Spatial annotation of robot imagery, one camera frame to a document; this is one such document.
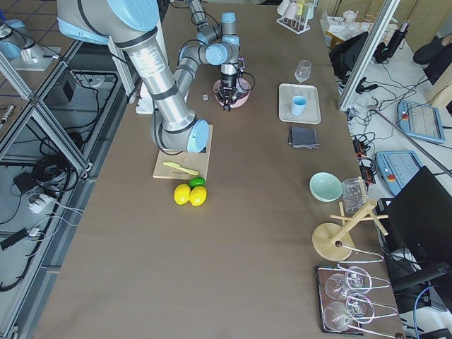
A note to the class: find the green bowl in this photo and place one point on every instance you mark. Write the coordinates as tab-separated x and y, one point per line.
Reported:
325	187

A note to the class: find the upside-down wine glass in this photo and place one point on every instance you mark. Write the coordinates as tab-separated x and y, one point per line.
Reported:
347	281
352	315

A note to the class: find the wooden mug tree stand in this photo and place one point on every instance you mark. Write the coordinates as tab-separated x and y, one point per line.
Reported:
333	242

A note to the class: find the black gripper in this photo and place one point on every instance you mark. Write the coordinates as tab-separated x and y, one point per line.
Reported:
227	80

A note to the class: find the pink bowl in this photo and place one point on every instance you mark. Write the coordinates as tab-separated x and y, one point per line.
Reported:
242	94

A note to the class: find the folded grey cloth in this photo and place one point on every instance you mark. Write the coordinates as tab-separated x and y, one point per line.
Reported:
300	137

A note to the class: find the black computer monitor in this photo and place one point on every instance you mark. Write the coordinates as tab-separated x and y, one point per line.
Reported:
419	219

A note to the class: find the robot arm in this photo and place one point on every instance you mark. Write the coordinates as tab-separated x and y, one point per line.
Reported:
216	45
132	27

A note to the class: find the clear glass mug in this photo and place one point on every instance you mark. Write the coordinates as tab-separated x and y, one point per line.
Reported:
354	194

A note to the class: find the yellow-green plastic knife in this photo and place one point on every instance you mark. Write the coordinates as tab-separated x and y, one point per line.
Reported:
179	167

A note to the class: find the green lime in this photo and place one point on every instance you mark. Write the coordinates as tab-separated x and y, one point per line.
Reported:
196	181

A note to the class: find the pink cup on rack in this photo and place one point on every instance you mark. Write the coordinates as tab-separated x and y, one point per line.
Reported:
290	10

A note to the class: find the light blue cup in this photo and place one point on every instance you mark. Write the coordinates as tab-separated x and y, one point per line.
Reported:
298	105

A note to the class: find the blue teach pendant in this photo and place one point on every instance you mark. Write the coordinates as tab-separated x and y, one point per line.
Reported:
421	121
397	168

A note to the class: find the yellow lemon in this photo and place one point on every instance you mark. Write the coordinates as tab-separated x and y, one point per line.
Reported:
198	195
181	194

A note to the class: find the clear wine glass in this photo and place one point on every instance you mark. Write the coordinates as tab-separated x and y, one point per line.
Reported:
303	71

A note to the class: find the cream serving tray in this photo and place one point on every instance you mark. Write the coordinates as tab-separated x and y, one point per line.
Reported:
311	113

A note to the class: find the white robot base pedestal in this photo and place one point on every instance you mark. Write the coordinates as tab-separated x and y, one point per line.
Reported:
145	103

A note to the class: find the white wire cup rack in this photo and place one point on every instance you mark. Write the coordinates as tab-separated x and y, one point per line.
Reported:
300	23

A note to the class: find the black glass tray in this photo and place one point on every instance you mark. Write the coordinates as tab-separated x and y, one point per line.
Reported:
322	274

